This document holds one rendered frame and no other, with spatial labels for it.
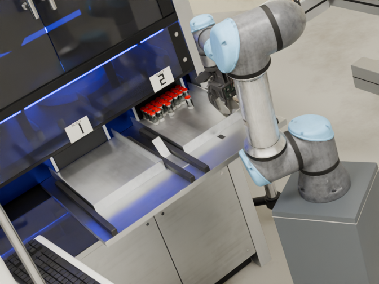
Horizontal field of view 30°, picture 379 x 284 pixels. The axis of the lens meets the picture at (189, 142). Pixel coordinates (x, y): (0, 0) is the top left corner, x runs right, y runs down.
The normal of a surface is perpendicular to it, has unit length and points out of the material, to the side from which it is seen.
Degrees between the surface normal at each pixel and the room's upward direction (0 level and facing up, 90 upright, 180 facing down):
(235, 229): 90
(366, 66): 0
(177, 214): 90
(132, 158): 0
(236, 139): 0
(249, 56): 105
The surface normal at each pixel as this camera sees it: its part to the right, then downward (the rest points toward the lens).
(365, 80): -0.78, 0.51
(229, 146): -0.29, -0.80
